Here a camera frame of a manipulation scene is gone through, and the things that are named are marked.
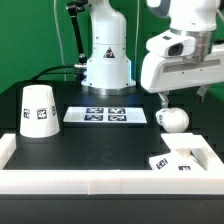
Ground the black cable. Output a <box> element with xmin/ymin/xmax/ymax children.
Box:
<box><xmin>30</xmin><ymin>64</ymin><xmax>88</xmax><ymax>82</ymax></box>

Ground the white lamp bulb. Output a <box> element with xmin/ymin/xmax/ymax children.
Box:
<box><xmin>156</xmin><ymin>108</ymin><xmax>189</xmax><ymax>133</ymax></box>

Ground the white U-shaped wall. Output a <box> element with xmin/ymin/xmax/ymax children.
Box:
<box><xmin>0</xmin><ymin>134</ymin><xmax>224</xmax><ymax>195</ymax></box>

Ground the white lamp shade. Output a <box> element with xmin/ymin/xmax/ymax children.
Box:
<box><xmin>20</xmin><ymin>85</ymin><xmax>60</xmax><ymax>138</ymax></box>

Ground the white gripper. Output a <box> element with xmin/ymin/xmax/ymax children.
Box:
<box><xmin>141</xmin><ymin>44</ymin><xmax>224</xmax><ymax>109</ymax></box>

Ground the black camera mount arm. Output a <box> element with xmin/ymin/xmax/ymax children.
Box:
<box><xmin>66</xmin><ymin>0</ymin><xmax>88</xmax><ymax>64</ymax></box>

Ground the grey thin cable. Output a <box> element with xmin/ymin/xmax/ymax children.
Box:
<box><xmin>53</xmin><ymin>0</ymin><xmax>68</xmax><ymax>82</ymax></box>

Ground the white marker plate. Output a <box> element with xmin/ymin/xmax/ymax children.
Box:
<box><xmin>64</xmin><ymin>107</ymin><xmax>147</xmax><ymax>124</ymax></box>

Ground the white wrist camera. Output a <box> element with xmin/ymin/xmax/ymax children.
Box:
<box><xmin>146</xmin><ymin>30</ymin><xmax>196</xmax><ymax>58</ymax></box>

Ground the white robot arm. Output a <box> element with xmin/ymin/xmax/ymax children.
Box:
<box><xmin>82</xmin><ymin>0</ymin><xmax>224</xmax><ymax>108</ymax></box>

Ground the white lamp base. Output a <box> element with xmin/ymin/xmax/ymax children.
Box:
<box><xmin>149</xmin><ymin>133</ymin><xmax>215</xmax><ymax>171</ymax></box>

